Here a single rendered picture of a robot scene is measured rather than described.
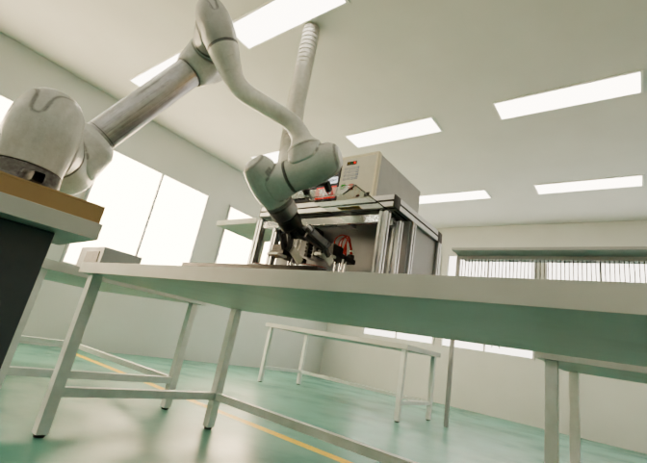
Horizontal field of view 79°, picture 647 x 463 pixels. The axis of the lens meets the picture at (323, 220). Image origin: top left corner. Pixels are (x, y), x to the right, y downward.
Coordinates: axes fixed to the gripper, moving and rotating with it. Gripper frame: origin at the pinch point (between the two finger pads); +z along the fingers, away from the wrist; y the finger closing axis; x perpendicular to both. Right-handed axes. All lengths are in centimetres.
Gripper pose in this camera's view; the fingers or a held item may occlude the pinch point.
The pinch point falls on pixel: (314, 261)
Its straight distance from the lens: 136.8
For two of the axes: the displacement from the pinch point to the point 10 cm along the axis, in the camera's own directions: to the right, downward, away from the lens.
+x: -4.4, 6.4, -6.2
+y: -7.9, 0.5, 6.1
